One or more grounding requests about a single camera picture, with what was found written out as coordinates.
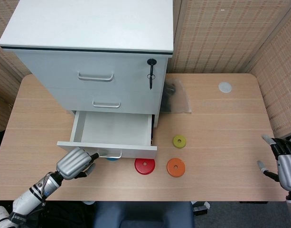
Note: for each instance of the white top drawer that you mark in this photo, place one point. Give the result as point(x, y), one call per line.
point(88, 71)

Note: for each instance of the white bottom drawer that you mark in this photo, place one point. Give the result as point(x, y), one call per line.
point(112, 133)

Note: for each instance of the white three-drawer cabinet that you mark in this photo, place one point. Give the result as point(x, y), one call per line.
point(93, 47)

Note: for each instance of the blue disc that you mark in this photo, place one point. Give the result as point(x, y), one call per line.
point(112, 159)

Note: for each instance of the white drawer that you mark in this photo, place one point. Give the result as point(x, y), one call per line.
point(105, 101)
point(112, 133)
point(88, 71)

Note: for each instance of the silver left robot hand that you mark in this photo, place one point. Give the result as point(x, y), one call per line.
point(72, 165)

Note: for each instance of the black key in lock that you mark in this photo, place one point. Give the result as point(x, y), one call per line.
point(151, 62)

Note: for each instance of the orange disc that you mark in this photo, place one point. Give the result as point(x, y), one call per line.
point(175, 167)

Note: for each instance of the red disc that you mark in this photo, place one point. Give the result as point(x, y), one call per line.
point(144, 165)

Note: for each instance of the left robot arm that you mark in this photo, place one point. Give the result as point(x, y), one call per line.
point(32, 194)

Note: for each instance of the clear plastic bag with black parts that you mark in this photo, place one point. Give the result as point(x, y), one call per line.
point(177, 97)

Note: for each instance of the olive green disc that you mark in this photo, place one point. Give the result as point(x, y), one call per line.
point(179, 141)

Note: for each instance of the white middle drawer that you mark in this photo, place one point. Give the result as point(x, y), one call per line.
point(105, 101)

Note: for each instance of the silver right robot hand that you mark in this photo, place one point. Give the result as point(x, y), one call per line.
point(286, 164)

